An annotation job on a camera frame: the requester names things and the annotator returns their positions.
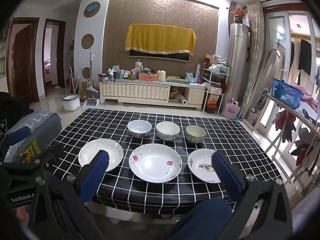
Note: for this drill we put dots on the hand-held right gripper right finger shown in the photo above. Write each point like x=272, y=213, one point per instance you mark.
x=225, y=175

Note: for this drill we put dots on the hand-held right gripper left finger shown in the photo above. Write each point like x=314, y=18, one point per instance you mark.
x=96, y=172

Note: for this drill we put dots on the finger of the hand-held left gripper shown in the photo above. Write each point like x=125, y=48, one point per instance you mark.
x=30, y=175
x=18, y=135

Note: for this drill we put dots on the white plate with plant print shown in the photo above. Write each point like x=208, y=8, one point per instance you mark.
x=200, y=165

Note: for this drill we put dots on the white plate with pink flowers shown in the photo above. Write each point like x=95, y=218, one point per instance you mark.
x=155, y=165

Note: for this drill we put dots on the bluish white bowl pink flower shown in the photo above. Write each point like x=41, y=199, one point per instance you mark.
x=139, y=127

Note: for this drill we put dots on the grey cushion with yellow print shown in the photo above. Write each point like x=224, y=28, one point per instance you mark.
x=32, y=150

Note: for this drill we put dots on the patterned blue sofa cover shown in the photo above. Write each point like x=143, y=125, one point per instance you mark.
x=40, y=118

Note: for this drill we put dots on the plain white plate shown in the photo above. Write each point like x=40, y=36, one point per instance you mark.
x=113, y=150

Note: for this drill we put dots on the dark cloth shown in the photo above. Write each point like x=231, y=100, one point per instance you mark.
x=12, y=107

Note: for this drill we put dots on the person's right leg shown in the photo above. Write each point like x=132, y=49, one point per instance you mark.
x=205, y=220

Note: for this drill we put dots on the green patterned bowl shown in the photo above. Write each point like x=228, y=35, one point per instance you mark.
x=195, y=131

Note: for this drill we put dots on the white bin with grey rim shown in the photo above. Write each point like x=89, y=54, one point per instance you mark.
x=71, y=103

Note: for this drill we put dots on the pink bag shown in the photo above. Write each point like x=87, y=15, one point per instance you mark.
x=231, y=111

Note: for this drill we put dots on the black checked tablecloth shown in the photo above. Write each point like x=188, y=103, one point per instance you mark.
x=160, y=192

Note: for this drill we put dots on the dark wooden door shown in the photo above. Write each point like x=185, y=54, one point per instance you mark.
x=22, y=60

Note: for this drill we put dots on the red hanging garment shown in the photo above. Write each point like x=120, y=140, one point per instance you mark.
x=283, y=125

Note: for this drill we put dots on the cardboard box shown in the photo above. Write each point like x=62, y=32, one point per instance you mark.
x=85, y=90

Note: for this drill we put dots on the white paper roll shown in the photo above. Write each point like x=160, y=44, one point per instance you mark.
x=183, y=101

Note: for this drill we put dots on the cream television cabinet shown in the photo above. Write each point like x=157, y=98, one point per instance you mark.
x=135, y=91

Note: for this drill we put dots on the clothes drying rack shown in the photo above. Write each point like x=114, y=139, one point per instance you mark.
x=293, y=116

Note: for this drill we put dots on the white shelf rack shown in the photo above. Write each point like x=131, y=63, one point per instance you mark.
x=215, y=75

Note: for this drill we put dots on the light blue basin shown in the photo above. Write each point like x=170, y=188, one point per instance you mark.
x=192, y=80

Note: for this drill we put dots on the blue plastic basket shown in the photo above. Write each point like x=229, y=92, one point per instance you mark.
x=285, y=93

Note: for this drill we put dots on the pink box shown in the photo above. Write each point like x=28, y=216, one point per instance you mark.
x=147, y=77

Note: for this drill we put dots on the white tumbler with straw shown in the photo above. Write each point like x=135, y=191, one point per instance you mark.
x=138, y=68

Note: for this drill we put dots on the silver standing air conditioner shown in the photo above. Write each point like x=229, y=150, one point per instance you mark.
x=238, y=62

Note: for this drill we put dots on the pink clothes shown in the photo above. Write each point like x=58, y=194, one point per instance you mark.
x=308, y=97

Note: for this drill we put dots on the cream container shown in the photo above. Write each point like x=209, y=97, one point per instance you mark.
x=161, y=76

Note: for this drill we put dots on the beige patterned curtain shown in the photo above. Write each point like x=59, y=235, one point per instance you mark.
x=255, y=42

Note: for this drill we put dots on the black hanging garment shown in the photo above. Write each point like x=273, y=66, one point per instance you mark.
x=305, y=57

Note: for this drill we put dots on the glass balcony door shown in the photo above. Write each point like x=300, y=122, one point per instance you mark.
x=275, y=37

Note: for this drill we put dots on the yellow cloth cover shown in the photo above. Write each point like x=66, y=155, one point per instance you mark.
x=160, y=37

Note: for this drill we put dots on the vase of red flowers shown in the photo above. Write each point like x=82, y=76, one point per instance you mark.
x=239, y=12

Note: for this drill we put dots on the dark wooden door frame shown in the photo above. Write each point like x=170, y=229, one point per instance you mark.
x=62, y=55

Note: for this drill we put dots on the round brown wall disc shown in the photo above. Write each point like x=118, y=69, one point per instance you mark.
x=86, y=73
x=87, y=41

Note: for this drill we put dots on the blue round wall decoration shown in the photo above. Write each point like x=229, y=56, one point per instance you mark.
x=91, y=9

